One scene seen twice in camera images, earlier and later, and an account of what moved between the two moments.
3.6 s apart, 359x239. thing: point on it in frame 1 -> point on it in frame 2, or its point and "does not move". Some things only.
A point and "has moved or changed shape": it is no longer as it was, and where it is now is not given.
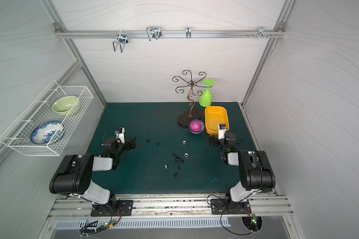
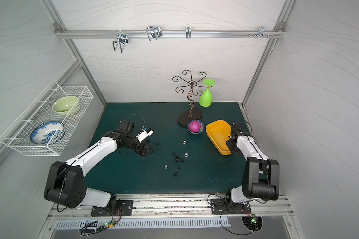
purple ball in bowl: x=202 y=127 does not move
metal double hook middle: x=153 y=32 does not move
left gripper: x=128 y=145 -> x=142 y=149
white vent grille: x=91 y=224 does not move
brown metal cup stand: x=191 y=114 does not move
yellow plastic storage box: x=214 y=116 has moved or changed shape
